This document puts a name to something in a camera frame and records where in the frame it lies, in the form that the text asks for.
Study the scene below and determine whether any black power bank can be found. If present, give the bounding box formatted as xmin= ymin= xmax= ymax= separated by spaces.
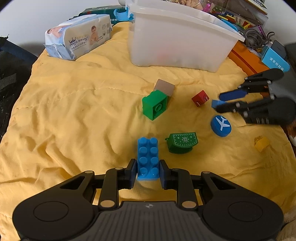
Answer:
xmin=271 ymin=40 xmax=287 ymax=61

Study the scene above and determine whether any blue bin handle clip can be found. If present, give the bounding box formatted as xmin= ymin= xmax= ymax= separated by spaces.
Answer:
xmin=113 ymin=9 xmax=134 ymax=23

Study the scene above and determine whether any person hand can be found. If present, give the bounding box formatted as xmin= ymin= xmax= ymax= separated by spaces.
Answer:
xmin=287 ymin=121 xmax=296 ymax=146

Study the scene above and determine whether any clear box of toy blocks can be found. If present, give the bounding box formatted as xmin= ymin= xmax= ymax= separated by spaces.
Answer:
xmin=200 ymin=0 xmax=268 ymax=30

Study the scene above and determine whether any orange box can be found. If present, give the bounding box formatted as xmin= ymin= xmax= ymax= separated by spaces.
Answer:
xmin=228 ymin=41 xmax=269 ymax=76

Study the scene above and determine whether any dark green box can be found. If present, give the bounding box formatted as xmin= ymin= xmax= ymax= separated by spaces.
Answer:
xmin=79 ymin=5 xmax=125 ymax=25

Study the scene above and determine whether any baby wipes pack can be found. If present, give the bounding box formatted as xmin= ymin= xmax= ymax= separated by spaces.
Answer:
xmin=44 ymin=14 xmax=112 ymax=60

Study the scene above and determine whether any grey cable bundle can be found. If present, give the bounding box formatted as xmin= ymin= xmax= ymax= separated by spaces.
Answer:
xmin=241 ymin=25 xmax=276 ymax=49

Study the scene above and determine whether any yellow cloth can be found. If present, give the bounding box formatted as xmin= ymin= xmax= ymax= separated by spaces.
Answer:
xmin=1 ymin=22 xmax=295 ymax=240

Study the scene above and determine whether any dark blue bag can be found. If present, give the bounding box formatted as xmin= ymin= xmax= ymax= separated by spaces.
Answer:
xmin=0 ymin=37 xmax=37 ymax=137

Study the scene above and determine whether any green bag shaped toy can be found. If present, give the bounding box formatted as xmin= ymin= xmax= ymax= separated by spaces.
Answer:
xmin=166 ymin=132 xmax=198 ymax=154

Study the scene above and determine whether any translucent white plastic bin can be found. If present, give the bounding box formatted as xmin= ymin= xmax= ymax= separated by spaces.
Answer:
xmin=125 ymin=1 xmax=245 ymax=72

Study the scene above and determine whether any red cube block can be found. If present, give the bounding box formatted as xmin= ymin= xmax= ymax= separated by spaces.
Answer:
xmin=192 ymin=90 xmax=210 ymax=107

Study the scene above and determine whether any light blue box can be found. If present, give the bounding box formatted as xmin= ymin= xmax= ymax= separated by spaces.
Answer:
xmin=261 ymin=46 xmax=290 ymax=72

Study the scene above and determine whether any blue round airplane block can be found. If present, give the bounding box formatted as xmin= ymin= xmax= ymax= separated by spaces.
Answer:
xmin=211 ymin=115 xmax=232 ymax=137

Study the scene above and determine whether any yellow lego brick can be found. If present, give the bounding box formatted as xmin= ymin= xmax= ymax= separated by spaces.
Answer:
xmin=254 ymin=136 xmax=270 ymax=153

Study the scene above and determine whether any wooden cube block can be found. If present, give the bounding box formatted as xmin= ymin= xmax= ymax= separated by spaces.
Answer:
xmin=154 ymin=79 xmax=175 ymax=97

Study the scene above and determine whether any blue lego brick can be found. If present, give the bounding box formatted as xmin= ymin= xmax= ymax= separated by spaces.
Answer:
xmin=137 ymin=137 xmax=159 ymax=181

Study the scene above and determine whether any green lego brick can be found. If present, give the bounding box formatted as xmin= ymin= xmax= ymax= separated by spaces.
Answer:
xmin=142 ymin=90 xmax=168 ymax=121

